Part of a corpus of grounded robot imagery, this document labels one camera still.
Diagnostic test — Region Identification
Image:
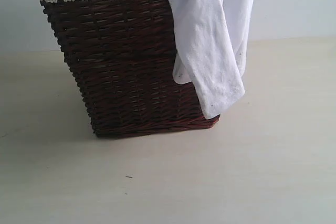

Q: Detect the dark brown wicker basket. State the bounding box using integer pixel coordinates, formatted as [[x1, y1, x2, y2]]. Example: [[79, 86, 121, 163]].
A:
[[41, 0, 219, 138]]

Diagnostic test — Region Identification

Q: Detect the white t-shirt red lettering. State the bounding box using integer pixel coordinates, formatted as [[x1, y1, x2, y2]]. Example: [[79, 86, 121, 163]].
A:
[[169, 0, 254, 119]]

